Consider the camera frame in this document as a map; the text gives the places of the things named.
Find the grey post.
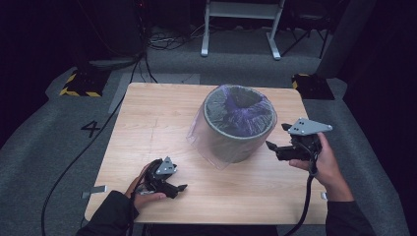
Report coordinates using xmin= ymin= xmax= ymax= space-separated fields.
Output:
xmin=315 ymin=0 xmax=378 ymax=80

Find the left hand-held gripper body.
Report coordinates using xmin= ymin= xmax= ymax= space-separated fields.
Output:
xmin=142 ymin=155 xmax=178 ymax=195

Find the person's right hand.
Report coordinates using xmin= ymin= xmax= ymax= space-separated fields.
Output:
xmin=288 ymin=132 xmax=354 ymax=203

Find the white metal stand frame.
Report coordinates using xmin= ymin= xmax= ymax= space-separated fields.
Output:
xmin=200 ymin=0 xmax=286 ymax=61

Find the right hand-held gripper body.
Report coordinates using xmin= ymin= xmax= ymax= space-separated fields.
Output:
xmin=276 ymin=117 xmax=333 ymax=162

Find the left hand-held gripper cable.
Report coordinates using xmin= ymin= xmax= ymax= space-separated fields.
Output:
xmin=127 ymin=159 xmax=163 ymax=236

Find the black yellow striped base plate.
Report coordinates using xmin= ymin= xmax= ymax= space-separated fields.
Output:
xmin=291 ymin=73 xmax=336 ymax=100
xmin=59 ymin=69 xmax=111 ymax=98

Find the person's left hand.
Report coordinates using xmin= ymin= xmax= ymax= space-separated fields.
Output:
xmin=124 ymin=162 xmax=167 ymax=212

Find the bundle of floor cables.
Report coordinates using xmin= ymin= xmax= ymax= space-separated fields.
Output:
xmin=147 ymin=24 xmax=206 ymax=52

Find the right hand-held gripper cable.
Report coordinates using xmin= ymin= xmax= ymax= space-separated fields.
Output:
xmin=283 ymin=141 xmax=321 ymax=236

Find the black tripod stand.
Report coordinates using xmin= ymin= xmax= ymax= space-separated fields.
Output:
xmin=280 ymin=6 xmax=330 ymax=59

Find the black equipment stand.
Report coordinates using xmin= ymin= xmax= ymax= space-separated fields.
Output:
xmin=75 ymin=0 xmax=148 ymax=72

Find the purple plastic trash bag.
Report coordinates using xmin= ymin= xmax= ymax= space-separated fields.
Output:
xmin=186 ymin=84 xmax=278 ymax=171

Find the green plastic trash bin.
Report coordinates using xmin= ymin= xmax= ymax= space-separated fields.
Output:
xmin=203 ymin=86 xmax=278 ymax=164

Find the hand-held gripper cable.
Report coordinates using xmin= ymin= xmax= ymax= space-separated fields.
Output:
xmin=127 ymin=159 xmax=163 ymax=236
xmin=283 ymin=141 xmax=321 ymax=236

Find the long black floor cable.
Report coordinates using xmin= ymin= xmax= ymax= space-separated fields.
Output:
xmin=40 ymin=53 xmax=149 ymax=236

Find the short black floor cable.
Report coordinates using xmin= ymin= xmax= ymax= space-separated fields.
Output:
xmin=144 ymin=52 xmax=159 ymax=84

